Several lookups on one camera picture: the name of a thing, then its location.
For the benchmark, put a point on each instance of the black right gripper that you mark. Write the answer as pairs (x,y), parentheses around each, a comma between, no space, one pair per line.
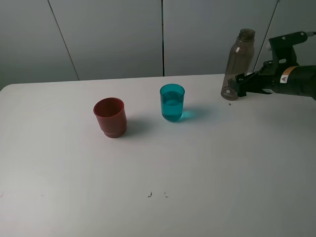
(264,81)

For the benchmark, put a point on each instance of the smoky transparent plastic bottle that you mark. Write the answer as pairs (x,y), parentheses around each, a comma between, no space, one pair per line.
(239,60)

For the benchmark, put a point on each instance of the teal transparent plastic cup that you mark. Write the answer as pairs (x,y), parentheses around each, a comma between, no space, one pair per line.
(172,100)

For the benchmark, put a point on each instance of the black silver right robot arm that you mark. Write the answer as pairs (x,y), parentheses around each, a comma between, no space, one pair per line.
(298,81)

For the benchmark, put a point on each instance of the red plastic cup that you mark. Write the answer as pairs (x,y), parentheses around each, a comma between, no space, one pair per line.
(110,114)

